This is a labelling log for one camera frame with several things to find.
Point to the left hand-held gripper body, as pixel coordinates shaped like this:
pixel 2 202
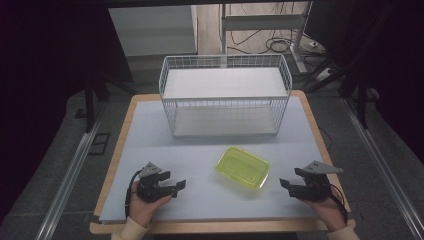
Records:
pixel 148 190

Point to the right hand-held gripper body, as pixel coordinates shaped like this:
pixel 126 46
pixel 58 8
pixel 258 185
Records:
pixel 315 188

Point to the person's left hand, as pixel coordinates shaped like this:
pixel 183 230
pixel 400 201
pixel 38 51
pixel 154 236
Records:
pixel 143 210

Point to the person's right hand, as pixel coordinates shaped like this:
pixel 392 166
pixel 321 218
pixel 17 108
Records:
pixel 325 210

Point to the light grey table mat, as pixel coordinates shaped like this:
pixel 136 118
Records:
pixel 200 156

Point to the wooden table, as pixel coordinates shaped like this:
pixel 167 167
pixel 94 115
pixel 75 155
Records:
pixel 113 166

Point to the yellow-green plastic container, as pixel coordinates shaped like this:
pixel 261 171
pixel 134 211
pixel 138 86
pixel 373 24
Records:
pixel 242 167

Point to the black floor plate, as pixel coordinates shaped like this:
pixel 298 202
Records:
pixel 99 143

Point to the black metal stand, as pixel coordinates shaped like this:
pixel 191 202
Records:
pixel 361 100
pixel 90 100

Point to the white power strip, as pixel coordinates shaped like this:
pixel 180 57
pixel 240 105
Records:
pixel 322 75

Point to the grey cabinet panel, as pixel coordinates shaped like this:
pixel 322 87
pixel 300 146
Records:
pixel 151 30

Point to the aluminium floor rail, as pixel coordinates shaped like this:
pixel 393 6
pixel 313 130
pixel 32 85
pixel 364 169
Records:
pixel 383 166
pixel 70 180

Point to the white metal desk frame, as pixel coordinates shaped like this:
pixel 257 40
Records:
pixel 263 21

